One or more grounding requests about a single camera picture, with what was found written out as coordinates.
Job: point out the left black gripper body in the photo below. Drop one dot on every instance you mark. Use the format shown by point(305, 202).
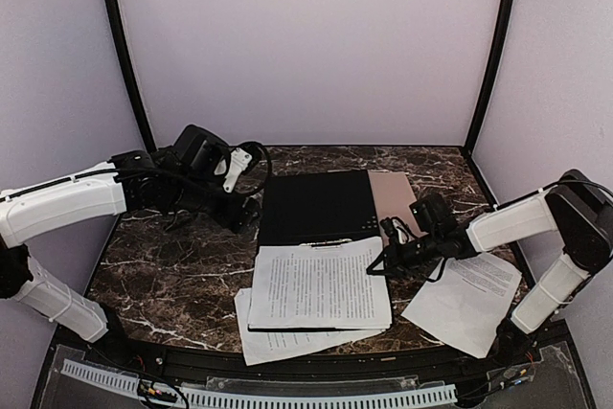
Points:
point(239, 216)

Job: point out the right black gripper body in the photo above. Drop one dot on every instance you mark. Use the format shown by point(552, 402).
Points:
point(392, 255)

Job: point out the metal folder clip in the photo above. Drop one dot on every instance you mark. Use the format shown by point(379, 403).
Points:
point(326, 244)

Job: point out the teal folder with black inside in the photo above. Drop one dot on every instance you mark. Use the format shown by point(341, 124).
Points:
point(317, 206)

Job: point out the printed paper sheet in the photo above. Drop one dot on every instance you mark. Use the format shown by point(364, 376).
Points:
point(319, 287)
point(465, 306)
point(263, 347)

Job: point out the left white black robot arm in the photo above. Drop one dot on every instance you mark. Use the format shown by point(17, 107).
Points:
point(198, 173)

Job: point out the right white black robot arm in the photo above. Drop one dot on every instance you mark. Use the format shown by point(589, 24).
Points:
point(559, 237)

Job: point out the tan brown folder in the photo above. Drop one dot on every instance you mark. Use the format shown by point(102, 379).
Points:
point(393, 196)

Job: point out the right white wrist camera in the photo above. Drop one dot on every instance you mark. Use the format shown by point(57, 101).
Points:
point(396, 230)

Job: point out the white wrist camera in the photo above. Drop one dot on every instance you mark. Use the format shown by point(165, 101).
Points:
point(231, 170)
point(396, 230)

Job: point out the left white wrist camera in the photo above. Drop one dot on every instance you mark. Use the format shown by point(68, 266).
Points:
point(231, 170)

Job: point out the black front rail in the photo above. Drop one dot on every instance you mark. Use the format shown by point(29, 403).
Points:
point(552, 364)

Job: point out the left black frame post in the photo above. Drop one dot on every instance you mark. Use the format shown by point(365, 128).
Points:
point(137, 106)

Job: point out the black frame post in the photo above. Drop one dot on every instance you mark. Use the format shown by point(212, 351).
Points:
point(496, 50)
point(137, 106)

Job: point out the right black frame post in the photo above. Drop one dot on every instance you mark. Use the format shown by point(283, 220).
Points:
point(496, 50)

